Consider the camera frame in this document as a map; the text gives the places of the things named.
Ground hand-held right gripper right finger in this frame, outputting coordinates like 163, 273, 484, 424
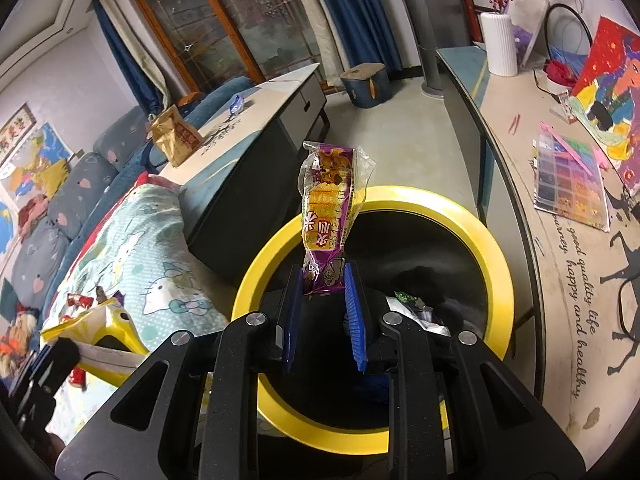
342, 260, 586, 480

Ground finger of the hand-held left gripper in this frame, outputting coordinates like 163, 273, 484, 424
42, 337, 83, 386

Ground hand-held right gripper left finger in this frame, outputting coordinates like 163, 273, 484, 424
55, 264, 306, 480

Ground yellow snack packet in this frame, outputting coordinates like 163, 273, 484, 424
41, 297, 151, 376

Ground purple snack wrapper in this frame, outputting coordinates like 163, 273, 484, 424
298, 141, 377, 296

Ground yellow rimmed black bin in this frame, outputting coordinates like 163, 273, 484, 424
231, 186, 516, 451

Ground stuffed toy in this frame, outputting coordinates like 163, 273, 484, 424
0, 302, 41, 346

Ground white plastic wrapper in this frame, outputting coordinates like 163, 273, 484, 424
387, 297, 451, 336

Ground dark grey tv cabinet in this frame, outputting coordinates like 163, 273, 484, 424
157, 62, 331, 288

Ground blue world map poster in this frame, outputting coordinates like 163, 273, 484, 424
0, 200, 21, 256

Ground cartoon cat printed blanket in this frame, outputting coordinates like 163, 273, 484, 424
40, 182, 233, 446

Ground pile of clothes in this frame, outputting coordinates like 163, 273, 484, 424
20, 195, 51, 233

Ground blue heart patterned sofa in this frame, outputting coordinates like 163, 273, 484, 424
0, 76, 256, 321

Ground gold paper bag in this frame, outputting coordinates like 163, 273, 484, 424
150, 105, 204, 167

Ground colourful map poster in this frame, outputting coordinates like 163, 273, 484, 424
0, 122, 69, 181

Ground blue storage stool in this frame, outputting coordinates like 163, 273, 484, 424
340, 62, 392, 109

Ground clear bead organiser box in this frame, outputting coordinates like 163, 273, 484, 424
531, 122, 611, 233

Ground pink plastic stick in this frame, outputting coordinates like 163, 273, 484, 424
540, 121, 596, 171

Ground wooden framed glass door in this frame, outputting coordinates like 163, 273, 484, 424
117, 0, 336, 106

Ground blue curtain with beige lining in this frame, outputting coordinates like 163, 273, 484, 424
92, 0, 168, 116

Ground plain blue curtain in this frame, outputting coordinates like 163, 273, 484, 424
305, 0, 403, 73

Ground grey standing air conditioner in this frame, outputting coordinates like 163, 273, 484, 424
387, 0, 476, 97

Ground white ribbed vase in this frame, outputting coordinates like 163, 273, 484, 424
480, 11, 518, 77

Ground light purple canvas picture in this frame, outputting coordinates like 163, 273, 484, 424
502, 0, 551, 68

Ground colourful figure painting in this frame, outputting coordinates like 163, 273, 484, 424
570, 15, 640, 198

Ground framed wall picture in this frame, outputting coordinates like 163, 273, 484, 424
0, 102, 38, 161

